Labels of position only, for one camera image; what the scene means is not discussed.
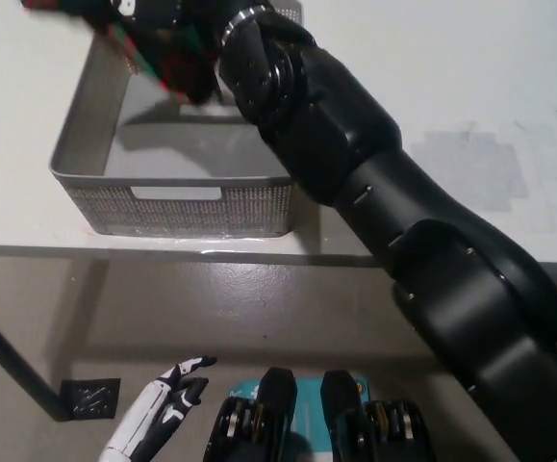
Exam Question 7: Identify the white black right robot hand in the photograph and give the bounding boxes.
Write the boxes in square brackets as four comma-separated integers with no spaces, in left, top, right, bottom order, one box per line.
[79,0,241,106]

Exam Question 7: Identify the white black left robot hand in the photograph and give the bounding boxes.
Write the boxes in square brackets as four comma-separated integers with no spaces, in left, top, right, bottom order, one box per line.
[97,354,218,462]

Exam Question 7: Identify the red green coffee bean bag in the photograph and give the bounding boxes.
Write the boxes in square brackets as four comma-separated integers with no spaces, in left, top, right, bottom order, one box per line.
[20,0,224,106]

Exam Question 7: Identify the black floor tape patch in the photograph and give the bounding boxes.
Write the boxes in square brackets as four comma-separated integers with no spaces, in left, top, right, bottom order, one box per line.
[60,377,122,420]

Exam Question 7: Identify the black teal robot body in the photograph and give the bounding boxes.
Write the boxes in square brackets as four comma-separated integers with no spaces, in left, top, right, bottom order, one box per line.
[202,366,439,462]

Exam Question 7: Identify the dark metal table leg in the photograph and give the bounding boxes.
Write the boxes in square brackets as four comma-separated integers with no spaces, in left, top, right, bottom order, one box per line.
[0,296,69,423]

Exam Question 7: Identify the grey perforated plastic basket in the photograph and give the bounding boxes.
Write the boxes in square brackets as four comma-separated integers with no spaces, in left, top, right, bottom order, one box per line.
[48,0,304,238]

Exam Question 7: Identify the clear tape patch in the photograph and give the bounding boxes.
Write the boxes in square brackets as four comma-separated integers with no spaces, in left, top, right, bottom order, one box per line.
[410,128,532,214]

